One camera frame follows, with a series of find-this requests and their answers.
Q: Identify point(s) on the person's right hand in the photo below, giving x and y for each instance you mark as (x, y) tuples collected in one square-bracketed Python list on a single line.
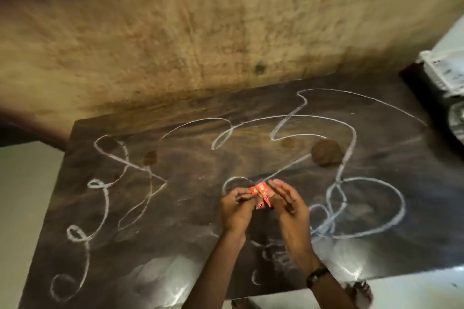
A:
[(294, 222)]

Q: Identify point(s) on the person's left hand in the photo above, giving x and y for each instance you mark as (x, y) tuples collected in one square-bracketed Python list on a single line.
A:
[(234, 214)]

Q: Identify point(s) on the small red printed packet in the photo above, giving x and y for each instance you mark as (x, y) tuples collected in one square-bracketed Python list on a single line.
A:
[(263, 193)]

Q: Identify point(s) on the shiny metal vessel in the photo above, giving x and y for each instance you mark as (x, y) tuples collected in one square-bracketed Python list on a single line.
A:
[(458, 122)]

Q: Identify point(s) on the round brown clay lump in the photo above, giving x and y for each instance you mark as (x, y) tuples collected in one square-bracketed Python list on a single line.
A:
[(327, 153)]

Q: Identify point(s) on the person's right forearm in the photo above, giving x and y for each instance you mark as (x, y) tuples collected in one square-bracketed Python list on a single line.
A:
[(319, 276)]

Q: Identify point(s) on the person's left forearm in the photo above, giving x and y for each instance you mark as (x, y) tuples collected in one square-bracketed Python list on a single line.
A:
[(217, 272)]

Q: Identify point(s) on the person's patterned footwear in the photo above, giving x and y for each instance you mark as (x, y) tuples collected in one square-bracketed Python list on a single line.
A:
[(361, 292)]

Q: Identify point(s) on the person's left fingers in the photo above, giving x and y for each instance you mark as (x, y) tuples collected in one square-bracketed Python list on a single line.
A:
[(242, 197)]

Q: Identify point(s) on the person's right fingers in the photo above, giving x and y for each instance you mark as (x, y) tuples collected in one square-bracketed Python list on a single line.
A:
[(284, 194)]

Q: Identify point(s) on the black wristwatch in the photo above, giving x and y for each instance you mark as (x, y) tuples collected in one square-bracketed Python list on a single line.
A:
[(317, 274)]

